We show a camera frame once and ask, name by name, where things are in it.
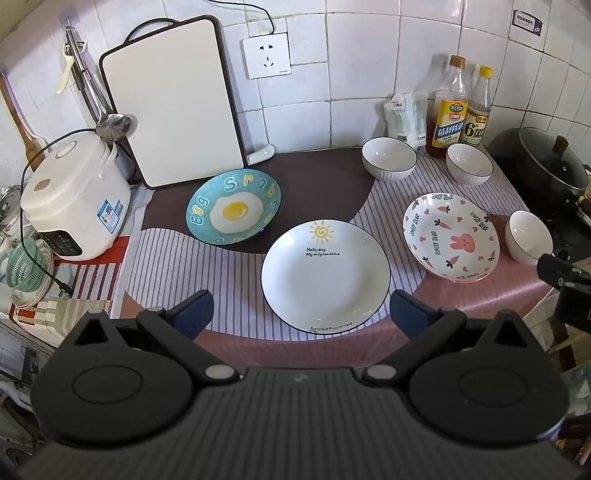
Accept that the wall sticker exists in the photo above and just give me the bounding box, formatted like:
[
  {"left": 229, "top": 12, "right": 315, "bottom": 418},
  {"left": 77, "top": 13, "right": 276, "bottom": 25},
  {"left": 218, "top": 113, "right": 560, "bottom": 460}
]
[{"left": 512, "top": 9, "right": 544, "bottom": 39}]

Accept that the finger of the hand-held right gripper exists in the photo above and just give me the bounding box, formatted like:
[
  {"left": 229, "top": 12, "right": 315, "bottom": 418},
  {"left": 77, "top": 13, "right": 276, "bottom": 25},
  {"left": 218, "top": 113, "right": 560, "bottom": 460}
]
[{"left": 538, "top": 254, "right": 591, "bottom": 291}]

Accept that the pink bunny print plate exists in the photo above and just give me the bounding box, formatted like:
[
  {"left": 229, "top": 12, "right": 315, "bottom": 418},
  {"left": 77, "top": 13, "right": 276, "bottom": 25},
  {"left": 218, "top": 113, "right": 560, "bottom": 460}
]
[{"left": 403, "top": 194, "right": 501, "bottom": 283}]

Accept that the wooden spatula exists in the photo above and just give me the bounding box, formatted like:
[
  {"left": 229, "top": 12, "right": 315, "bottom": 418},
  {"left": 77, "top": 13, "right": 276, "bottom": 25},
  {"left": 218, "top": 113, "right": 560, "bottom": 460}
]
[{"left": 0, "top": 73, "right": 47, "bottom": 171}]

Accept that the red striped cloth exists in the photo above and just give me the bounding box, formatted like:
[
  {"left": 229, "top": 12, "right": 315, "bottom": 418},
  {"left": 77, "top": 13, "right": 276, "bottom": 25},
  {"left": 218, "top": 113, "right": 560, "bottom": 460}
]
[{"left": 9, "top": 235, "right": 131, "bottom": 333}]

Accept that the white plastic spoon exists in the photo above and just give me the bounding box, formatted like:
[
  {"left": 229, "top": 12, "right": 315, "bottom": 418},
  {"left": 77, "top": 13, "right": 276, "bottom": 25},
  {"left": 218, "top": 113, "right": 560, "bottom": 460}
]
[{"left": 57, "top": 44, "right": 75, "bottom": 96}]

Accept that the steel ladle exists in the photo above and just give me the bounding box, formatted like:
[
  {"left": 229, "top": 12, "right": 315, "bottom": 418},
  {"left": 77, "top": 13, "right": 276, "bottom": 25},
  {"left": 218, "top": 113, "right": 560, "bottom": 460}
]
[{"left": 65, "top": 21, "right": 138, "bottom": 139}]

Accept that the blue fried egg plate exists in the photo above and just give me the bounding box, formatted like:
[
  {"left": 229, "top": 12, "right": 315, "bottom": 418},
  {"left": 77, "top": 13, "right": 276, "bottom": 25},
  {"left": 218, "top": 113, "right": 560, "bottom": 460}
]
[{"left": 186, "top": 169, "right": 283, "bottom": 244}]

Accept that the white bowl with dark rim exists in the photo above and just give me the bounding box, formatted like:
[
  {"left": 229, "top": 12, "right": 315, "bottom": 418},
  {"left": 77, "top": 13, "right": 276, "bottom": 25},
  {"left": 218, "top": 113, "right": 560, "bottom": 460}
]
[
  {"left": 505, "top": 210, "right": 553, "bottom": 266},
  {"left": 361, "top": 137, "right": 419, "bottom": 182},
  {"left": 445, "top": 143, "right": 493, "bottom": 186}
]

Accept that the black power cable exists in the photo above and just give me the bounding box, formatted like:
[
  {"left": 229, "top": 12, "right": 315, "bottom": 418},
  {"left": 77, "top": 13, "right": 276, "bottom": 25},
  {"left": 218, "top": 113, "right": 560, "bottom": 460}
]
[{"left": 212, "top": 0, "right": 276, "bottom": 36}]

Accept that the green plastic colander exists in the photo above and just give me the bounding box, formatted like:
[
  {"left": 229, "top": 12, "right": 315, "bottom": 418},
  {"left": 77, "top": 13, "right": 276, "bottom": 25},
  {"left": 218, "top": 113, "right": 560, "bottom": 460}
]
[{"left": 0, "top": 237, "right": 55, "bottom": 305}]

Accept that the white plate with sun print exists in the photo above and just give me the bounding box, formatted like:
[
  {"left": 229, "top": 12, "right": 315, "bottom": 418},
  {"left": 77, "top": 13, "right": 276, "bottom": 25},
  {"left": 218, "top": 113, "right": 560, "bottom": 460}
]
[{"left": 261, "top": 220, "right": 392, "bottom": 334}]

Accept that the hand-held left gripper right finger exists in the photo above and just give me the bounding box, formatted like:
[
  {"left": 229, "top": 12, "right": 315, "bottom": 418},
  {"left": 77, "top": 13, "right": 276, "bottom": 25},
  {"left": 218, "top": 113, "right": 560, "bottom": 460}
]
[{"left": 362, "top": 290, "right": 532, "bottom": 384}]

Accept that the white salt bag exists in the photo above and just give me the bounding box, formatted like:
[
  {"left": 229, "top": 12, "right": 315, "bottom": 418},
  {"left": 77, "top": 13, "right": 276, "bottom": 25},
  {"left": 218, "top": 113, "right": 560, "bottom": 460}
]
[{"left": 382, "top": 91, "right": 428, "bottom": 151}]

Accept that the glass wok lid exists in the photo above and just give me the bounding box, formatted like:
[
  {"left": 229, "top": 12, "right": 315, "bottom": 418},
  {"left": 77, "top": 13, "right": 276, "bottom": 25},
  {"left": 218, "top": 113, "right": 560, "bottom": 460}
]
[{"left": 517, "top": 127, "right": 590, "bottom": 191}]

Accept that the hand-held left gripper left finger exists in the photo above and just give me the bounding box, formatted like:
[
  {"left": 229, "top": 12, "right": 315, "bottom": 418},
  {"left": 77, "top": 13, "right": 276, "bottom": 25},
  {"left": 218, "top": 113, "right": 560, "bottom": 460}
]
[{"left": 62, "top": 290, "right": 241, "bottom": 384}]

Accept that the white knife handle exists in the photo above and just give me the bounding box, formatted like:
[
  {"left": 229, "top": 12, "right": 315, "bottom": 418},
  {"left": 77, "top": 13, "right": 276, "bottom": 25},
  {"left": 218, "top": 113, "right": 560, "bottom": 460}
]
[{"left": 246, "top": 143, "right": 275, "bottom": 166}]

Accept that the clear vinegar bottle yellow cap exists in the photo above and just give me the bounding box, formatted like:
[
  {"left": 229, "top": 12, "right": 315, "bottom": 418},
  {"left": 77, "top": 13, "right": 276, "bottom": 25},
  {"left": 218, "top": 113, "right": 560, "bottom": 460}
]
[{"left": 463, "top": 65, "right": 493, "bottom": 149}]

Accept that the white rice cooker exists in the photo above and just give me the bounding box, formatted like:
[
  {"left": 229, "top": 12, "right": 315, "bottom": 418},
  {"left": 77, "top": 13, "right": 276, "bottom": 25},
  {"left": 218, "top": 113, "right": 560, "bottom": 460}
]
[{"left": 21, "top": 134, "right": 132, "bottom": 261}]

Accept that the white cutting board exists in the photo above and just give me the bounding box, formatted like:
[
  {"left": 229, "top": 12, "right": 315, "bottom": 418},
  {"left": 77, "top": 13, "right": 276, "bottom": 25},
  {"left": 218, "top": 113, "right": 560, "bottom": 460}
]
[{"left": 99, "top": 15, "right": 245, "bottom": 188}]

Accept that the black wok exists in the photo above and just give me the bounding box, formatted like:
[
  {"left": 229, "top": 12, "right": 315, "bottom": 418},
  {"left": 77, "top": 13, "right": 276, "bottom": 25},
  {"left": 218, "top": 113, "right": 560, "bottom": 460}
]
[{"left": 487, "top": 128, "right": 591, "bottom": 206}]

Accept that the white wall socket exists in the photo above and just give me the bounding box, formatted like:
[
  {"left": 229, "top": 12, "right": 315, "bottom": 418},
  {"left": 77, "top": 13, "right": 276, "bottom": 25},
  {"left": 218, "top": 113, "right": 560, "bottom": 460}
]
[{"left": 243, "top": 33, "right": 293, "bottom": 79}]

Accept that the cooking wine bottle yellow label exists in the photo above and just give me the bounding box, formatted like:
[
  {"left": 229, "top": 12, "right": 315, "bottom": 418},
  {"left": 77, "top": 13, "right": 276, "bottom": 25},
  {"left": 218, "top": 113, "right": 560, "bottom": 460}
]
[{"left": 426, "top": 55, "right": 469, "bottom": 159}]

